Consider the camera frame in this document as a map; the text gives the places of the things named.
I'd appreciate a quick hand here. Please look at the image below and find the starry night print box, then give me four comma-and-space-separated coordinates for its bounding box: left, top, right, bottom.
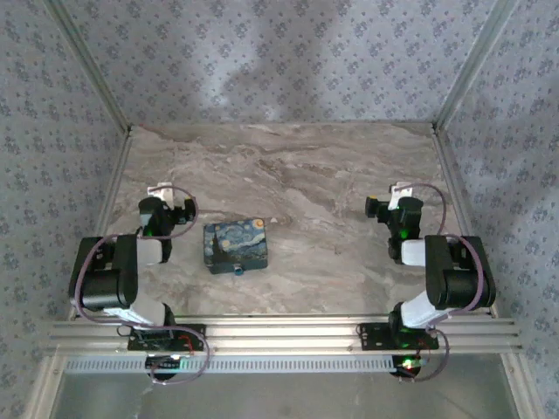
202, 217, 270, 276

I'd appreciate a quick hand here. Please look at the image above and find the right controller board green light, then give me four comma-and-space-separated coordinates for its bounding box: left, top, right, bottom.
390, 354, 428, 380

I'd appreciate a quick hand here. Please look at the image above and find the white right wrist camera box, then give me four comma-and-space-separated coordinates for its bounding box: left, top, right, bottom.
389, 182, 414, 209

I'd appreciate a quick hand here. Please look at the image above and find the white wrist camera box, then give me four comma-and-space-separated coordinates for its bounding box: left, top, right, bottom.
389, 182, 414, 209
147, 182, 176, 204

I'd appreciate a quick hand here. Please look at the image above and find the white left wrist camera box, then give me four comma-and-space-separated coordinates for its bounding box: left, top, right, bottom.
147, 182, 176, 204

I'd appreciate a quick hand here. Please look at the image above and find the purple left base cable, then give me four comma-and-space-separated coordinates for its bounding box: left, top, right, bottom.
149, 325, 211, 387

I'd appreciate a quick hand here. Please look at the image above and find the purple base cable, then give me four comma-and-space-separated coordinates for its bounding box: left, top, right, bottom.
149, 325, 211, 387
397, 326, 452, 384

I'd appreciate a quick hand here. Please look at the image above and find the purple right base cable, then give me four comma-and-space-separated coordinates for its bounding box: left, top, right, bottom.
397, 326, 452, 384

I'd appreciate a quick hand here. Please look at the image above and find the aluminium front rail beam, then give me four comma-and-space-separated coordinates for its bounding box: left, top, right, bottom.
46, 314, 524, 355

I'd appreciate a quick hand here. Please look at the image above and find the aluminium frame post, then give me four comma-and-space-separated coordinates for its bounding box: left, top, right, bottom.
43, 0, 134, 134
432, 0, 521, 132

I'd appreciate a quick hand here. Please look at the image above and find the slotted grey cable duct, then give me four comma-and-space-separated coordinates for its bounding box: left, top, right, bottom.
64, 354, 438, 375

